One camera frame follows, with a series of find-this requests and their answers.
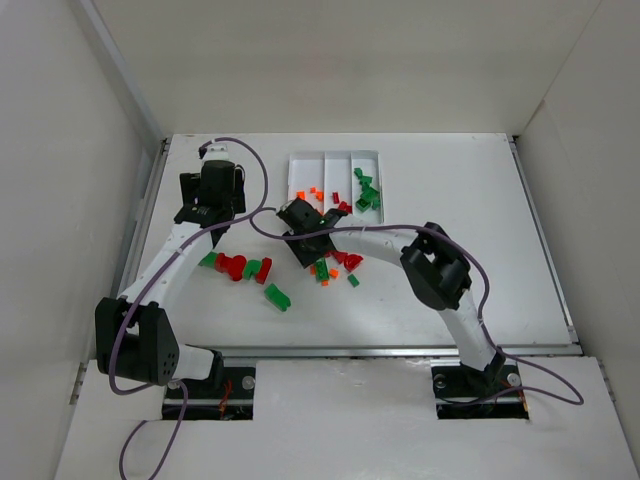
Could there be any green 2x3 lego plate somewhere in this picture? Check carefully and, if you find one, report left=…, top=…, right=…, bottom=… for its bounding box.
left=314, top=258, right=329, bottom=282

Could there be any green square lego in tray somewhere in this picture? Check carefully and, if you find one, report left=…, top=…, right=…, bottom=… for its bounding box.
left=355, top=198, right=372, bottom=212

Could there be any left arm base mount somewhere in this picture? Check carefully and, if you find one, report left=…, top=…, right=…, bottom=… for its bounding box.
left=184, top=365, right=256, bottom=421

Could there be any aluminium rail front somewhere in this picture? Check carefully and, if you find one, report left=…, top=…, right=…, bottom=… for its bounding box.
left=213, top=344, right=583, bottom=358

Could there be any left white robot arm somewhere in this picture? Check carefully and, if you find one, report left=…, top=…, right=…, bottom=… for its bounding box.
left=95, top=159, right=246, bottom=386

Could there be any green arch lego brick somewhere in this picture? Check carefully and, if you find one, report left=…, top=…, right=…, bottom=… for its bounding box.
left=264, top=283, right=292, bottom=312

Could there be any white three-compartment tray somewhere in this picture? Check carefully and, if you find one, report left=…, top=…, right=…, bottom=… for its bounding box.
left=287, top=150, right=384, bottom=224

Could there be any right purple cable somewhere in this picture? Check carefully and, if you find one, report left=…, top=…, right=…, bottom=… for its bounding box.
left=248, top=207, right=585, bottom=406

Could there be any red round dome lego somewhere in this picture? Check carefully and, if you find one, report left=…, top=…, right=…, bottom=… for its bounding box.
left=343, top=254, right=363, bottom=272

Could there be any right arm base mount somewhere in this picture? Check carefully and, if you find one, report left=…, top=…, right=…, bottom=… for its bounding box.
left=431, top=363, right=529, bottom=420

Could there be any small green lego wedge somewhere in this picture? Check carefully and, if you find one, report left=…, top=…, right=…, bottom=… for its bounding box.
left=347, top=274, right=360, bottom=287

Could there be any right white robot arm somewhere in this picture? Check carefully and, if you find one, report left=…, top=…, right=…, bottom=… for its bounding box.
left=277, top=198, right=505, bottom=386

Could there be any green red long lego assembly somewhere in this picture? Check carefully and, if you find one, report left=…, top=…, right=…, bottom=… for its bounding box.
left=199, top=252, right=273, bottom=285

